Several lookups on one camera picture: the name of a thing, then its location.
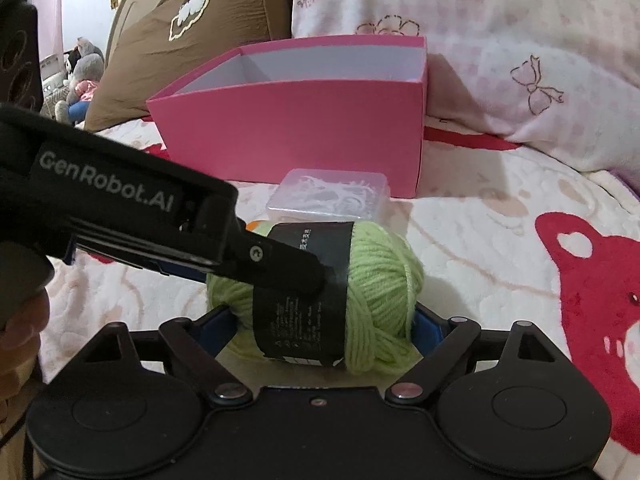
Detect red white printed blanket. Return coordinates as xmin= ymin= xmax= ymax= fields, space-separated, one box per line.
xmin=37 ymin=110 xmax=640 ymax=471

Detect pink curtain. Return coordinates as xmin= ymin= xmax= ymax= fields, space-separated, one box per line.
xmin=27 ymin=0 xmax=66 ymax=61

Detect pink white floral blanket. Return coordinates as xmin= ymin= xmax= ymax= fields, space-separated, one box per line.
xmin=282 ymin=0 xmax=640 ymax=173

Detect clear plastic box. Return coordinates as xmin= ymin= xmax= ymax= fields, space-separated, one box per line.
xmin=266 ymin=167 xmax=392 ymax=226

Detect purple cloth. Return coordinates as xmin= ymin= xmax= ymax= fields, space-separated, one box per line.
xmin=607 ymin=167 xmax=640 ymax=193

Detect pink cardboard box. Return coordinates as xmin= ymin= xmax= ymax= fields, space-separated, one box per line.
xmin=146 ymin=35 xmax=429 ymax=200

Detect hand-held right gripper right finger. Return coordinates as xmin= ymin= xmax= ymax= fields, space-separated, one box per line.
xmin=385 ymin=305 xmax=561 ymax=406

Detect grey plush toy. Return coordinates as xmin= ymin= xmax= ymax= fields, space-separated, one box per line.
xmin=60 ymin=36 xmax=106 ymax=93

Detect green yarn ball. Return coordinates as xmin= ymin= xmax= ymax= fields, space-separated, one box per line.
xmin=206 ymin=220 xmax=426 ymax=376

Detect beige headboard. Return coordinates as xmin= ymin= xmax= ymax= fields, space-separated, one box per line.
xmin=102 ymin=0 xmax=151 ymax=76

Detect person's left hand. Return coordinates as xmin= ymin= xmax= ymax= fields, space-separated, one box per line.
xmin=0 ymin=290 xmax=51 ymax=376

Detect brown pillow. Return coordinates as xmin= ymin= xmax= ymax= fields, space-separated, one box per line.
xmin=82 ymin=0 xmax=293 ymax=133

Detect grey doll blue legs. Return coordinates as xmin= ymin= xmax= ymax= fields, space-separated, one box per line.
xmin=40 ymin=80 xmax=96 ymax=123

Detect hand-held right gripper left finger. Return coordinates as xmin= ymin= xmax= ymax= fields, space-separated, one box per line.
xmin=82 ymin=305 xmax=253 ymax=407

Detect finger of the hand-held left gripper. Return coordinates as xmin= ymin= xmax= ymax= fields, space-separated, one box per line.
xmin=220 ymin=226 xmax=335 ymax=302

